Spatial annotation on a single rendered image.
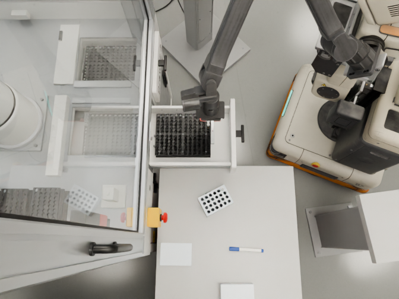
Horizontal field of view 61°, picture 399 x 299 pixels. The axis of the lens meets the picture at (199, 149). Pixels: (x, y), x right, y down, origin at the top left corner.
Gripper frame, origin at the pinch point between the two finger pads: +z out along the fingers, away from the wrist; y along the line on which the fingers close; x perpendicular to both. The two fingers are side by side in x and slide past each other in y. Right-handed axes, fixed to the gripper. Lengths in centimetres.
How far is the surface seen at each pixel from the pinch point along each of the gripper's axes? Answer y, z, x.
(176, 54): -23, 89, 89
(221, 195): 5.5, 22.4, -25.3
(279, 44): 52, 92, 100
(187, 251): -8, 22, -48
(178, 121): -12.8, 7.3, 1.8
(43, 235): -24, -72, -49
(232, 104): 9.0, 4.2, 8.6
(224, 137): 6.2, 14.0, -2.4
